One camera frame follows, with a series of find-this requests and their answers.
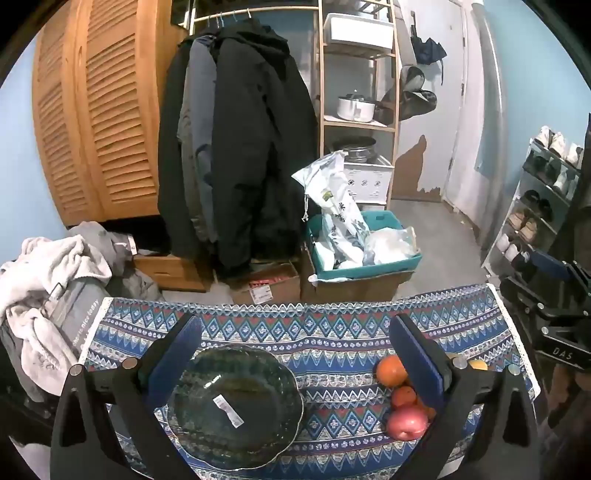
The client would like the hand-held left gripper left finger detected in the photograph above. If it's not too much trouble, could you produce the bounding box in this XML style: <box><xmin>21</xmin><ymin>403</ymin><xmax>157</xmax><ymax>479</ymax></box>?
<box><xmin>50</xmin><ymin>313</ymin><xmax>204</xmax><ymax>480</ymax></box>

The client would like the white fleece garment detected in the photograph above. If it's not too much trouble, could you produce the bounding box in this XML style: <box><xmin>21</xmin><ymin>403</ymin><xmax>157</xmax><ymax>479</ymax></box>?
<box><xmin>0</xmin><ymin>235</ymin><xmax>114</xmax><ymax>384</ymax></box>

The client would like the white clothes rail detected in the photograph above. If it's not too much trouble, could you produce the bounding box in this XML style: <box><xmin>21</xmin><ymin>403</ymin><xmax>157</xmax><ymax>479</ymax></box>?
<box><xmin>187</xmin><ymin>0</ymin><xmax>319</xmax><ymax>35</ymax></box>

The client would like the wooden drawer box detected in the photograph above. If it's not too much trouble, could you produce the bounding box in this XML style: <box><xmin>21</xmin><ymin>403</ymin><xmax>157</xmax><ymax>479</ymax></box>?
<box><xmin>134</xmin><ymin>253</ymin><xmax>213</xmax><ymax>292</ymax></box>

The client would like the wooden shelf rack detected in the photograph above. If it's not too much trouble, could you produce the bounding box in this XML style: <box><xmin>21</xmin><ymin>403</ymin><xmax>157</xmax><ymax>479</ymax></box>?
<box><xmin>316</xmin><ymin>0</ymin><xmax>402</xmax><ymax>210</ymax></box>

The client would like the white storage box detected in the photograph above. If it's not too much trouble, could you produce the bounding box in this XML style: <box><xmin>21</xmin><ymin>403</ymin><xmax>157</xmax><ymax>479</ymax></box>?
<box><xmin>323</xmin><ymin>13</ymin><xmax>395</xmax><ymax>51</ymax></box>

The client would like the group of assorted shoes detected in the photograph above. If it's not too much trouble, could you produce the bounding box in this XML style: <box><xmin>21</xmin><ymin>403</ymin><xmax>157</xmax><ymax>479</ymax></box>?
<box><xmin>496</xmin><ymin>126</ymin><xmax>585</xmax><ymax>273</ymax></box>

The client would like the large cardboard box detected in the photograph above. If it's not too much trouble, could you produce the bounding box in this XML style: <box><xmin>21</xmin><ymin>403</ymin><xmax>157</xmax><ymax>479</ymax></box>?
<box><xmin>300</xmin><ymin>244</ymin><xmax>416</xmax><ymax>303</ymax></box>

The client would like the dark hanging bag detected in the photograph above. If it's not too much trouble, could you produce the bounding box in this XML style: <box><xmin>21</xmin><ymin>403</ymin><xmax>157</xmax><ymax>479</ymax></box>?
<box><xmin>376</xmin><ymin>66</ymin><xmax>437</xmax><ymax>123</ymax></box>

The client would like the black coat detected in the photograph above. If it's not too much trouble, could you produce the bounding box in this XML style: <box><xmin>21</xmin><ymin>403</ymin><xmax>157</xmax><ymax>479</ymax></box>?
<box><xmin>158</xmin><ymin>18</ymin><xmax>319</xmax><ymax>280</ymax></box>

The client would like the dark folded umbrella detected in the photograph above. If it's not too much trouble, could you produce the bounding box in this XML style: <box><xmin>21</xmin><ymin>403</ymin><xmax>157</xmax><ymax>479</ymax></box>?
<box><xmin>411</xmin><ymin>37</ymin><xmax>448</xmax><ymax>65</ymax></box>

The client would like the grey shoe rack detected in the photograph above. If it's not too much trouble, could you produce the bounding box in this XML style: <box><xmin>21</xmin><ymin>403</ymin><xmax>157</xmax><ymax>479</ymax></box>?
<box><xmin>480</xmin><ymin>124</ymin><xmax>585</xmax><ymax>278</ymax></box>

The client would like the bright red apple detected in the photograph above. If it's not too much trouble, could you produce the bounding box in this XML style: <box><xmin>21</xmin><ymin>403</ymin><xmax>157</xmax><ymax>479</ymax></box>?
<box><xmin>385</xmin><ymin>405</ymin><xmax>430</xmax><ymax>441</ymax></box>

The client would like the wooden louvered wardrobe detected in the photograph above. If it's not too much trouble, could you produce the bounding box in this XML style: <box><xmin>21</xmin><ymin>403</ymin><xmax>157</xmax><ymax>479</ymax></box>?
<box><xmin>31</xmin><ymin>0</ymin><xmax>190</xmax><ymax>227</ymax></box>

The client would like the medium orange with stem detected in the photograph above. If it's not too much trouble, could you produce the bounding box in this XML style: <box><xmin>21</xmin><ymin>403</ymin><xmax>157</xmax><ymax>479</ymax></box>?
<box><xmin>375</xmin><ymin>354</ymin><xmax>409</xmax><ymax>386</ymax></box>

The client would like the white printed plastic bag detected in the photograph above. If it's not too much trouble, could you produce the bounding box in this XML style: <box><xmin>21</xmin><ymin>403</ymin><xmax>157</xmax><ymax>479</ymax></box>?
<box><xmin>292</xmin><ymin>150</ymin><xmax>370</xmax><ymax>271</ymax></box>

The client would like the white pot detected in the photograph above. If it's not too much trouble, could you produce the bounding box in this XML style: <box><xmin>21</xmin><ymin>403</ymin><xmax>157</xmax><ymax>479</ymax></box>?
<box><xmin>337</xmin><ymin>92</ymin><xmax>377</xmax><ymax>123</ymax></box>

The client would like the dark glass bowl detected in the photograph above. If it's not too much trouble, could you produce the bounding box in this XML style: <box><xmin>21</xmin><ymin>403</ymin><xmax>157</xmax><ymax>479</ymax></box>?
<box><xmin>167</xmin><ymin>344</ymin><xmax>305</xmax><ymax>470</ymax></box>

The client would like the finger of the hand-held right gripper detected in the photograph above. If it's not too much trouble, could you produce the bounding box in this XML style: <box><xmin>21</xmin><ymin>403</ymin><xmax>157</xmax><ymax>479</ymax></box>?
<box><xmin>499</xmin><ymin>276</ymin><xmax>561</xmax><ymax>324</ymax></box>
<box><xmin>526</xmin><ymin>249</ymin><xmax>583</xmax><ymax>289</ymax></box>

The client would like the metal steamer pot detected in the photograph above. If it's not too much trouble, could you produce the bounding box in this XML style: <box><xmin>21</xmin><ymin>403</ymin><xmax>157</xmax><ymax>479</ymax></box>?
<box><xmin>332</xmin><ymin>136</ymin><xmax>377</xmax><ymax>162</ymax></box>

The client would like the teal plastic bin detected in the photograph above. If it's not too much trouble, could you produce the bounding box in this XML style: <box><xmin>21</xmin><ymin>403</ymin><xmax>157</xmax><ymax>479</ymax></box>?
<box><xmin>305</xmin><ymin>210</ymin><xmax>423</xmax><ymax>282</ymax></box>

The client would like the clear plastic bag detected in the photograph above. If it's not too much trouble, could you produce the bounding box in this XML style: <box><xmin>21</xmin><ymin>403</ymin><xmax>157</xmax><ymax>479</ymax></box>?
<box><xmin>364</xmin><ymin>226</ymin><xmax>419</xmax><ymax>266</ymax></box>

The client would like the white patterned box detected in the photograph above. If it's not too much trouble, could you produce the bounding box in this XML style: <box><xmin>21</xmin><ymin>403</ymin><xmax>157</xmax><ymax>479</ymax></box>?
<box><xmin>344</xmin><ymin>154</ymin><xmax>395</xmax><ymax>206</ymax></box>

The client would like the white door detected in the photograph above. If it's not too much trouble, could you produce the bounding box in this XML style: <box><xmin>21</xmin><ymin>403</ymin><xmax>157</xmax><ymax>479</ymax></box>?
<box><xmin>442</xmin><ymin>0</ymin><xmax>504</xmax><ymax>250</ymax></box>

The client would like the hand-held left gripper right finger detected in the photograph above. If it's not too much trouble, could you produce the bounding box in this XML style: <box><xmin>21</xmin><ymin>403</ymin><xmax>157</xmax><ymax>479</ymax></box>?
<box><xmin>389</xmin><ymin>314</ymin><xmax>541</xmax><ymax>480</ymax></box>

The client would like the blue patterned tablecloth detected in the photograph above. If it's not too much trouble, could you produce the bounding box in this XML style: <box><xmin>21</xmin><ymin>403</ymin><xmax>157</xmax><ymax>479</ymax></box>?
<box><xmin>76</xmin><ymin>282</ymin><xmax>541</xmax><ymax>480</ymax></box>

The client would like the cardboard box with red label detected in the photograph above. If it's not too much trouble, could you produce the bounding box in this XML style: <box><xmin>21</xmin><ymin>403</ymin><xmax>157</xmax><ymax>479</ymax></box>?
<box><xmin>215</xmin><ymin>261</ymin><xmax>302</xmax><ymax>306</ymax></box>

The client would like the grey crumpled garment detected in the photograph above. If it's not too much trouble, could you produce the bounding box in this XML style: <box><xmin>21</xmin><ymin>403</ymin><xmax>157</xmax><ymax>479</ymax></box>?
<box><xmin>60</xmin><ymin>220</ymin><xmax>162</xmax><ymax>301</ymax></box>

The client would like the grey printed bag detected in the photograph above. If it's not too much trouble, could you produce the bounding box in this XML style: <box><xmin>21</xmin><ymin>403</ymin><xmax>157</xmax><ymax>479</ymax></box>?
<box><xmin>46</xmin><ymin>277</ymin><xmax>112</xmax><ymax>361</ymax></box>

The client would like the grey jacket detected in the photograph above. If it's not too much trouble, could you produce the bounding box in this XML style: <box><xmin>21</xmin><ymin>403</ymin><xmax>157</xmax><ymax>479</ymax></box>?
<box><xmin>178</xmin><ymin>37</ymin><xmax>220</xmax><ymax>243</ymax></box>

